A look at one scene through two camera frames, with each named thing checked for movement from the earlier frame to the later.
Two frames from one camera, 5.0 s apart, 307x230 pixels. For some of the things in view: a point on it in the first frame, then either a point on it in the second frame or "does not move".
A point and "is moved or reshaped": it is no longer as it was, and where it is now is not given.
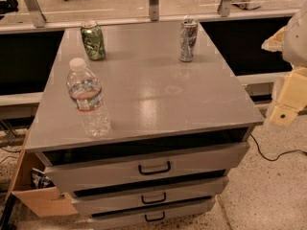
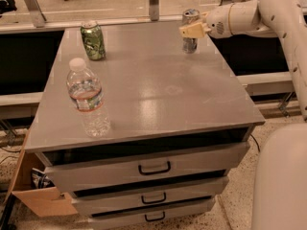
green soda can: x=94 y=41 does not move
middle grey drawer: x=123 y=198 does not move
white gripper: x=296 y=43 -> x=217 y=22
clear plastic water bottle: x=85 y=90 does not move
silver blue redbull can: x=188 y=38 is moved or reshaped
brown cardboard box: x=43 y=201 does not move
